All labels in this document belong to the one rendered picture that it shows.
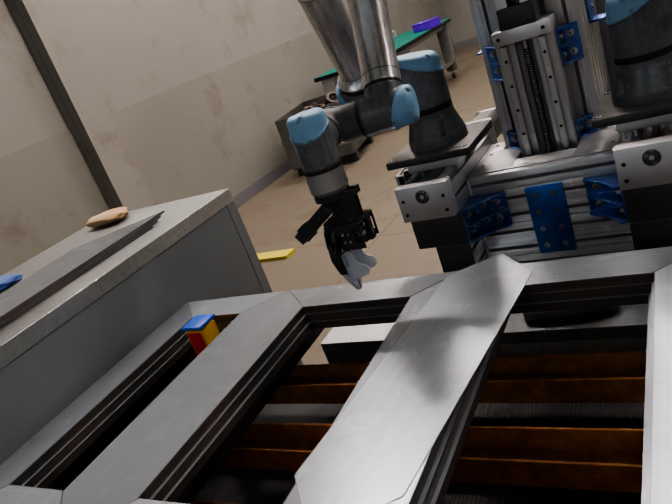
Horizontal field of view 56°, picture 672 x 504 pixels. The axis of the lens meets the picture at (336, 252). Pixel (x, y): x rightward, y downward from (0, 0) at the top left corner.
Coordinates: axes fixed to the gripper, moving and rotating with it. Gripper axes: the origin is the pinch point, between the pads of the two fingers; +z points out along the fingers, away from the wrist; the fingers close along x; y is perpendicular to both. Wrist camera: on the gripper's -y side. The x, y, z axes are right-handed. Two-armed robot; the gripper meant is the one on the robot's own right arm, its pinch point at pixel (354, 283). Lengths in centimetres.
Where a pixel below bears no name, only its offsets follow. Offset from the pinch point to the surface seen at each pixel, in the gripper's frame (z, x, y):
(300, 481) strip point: 6.6, -47.1, 9.3
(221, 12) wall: -95, 484, -332
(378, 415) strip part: 6.5, -33.3, 16.1
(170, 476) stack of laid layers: 8.3, -46.0, -17.4
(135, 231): -15, 20, -73
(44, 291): -14, -13, -73
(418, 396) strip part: 6.4, -28.9, 21.2
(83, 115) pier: -48, 251, -326
